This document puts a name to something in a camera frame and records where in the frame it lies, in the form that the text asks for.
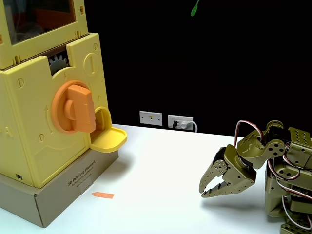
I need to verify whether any brown cardboard box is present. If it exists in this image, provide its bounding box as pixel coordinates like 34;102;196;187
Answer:
0;148;120;229

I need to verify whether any green leaf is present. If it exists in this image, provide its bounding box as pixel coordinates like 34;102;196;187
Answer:
191;0;200;17

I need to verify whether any orange turning knob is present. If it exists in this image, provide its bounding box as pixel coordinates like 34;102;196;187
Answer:
51;80;97;134

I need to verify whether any red white servo cable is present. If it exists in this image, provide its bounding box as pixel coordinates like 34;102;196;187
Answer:
234;120;265;147

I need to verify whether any white wall socket plate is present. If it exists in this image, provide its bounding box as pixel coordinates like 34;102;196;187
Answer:
167;114;194;130

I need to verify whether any yellow capsule vending machine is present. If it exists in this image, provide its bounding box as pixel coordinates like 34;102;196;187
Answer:
0;0;128;189

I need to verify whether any grey gear wheel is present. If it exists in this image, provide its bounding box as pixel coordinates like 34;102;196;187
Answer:
47;54;70;75

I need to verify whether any white plug with cable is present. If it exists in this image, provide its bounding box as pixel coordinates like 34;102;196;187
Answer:
179;121;198;133

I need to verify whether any orange paper arrow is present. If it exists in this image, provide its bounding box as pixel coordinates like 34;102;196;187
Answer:
91;192;115;200

